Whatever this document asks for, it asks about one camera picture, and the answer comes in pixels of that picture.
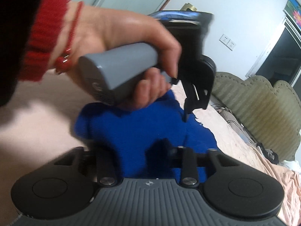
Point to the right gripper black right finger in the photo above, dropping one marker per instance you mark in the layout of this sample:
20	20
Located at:
229	186

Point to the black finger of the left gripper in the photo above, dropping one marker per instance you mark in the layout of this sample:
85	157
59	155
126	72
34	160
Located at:
192	100

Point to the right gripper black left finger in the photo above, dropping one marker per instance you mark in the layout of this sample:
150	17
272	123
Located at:
65	185

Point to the blue beaded v-neck sweater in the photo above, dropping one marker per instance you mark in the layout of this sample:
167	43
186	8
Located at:
142	139

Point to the red knit sleeve forearm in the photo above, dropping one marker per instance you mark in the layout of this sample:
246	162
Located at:
29	33

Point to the black clothes pile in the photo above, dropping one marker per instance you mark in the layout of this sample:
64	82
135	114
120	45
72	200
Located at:
269	154

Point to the white quilt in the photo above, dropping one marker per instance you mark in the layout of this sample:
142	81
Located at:
292	165

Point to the pink floral bed sheet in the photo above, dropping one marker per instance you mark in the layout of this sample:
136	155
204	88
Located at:
37	126

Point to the olive green padded headboard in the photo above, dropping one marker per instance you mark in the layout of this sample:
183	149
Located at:
270	112

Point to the gold tower fan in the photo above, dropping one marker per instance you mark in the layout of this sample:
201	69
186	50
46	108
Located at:
189	7

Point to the white wall socket pair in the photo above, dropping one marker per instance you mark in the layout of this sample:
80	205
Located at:
227	42

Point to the dark window with white frame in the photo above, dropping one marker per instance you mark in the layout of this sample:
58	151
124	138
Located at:
282	61

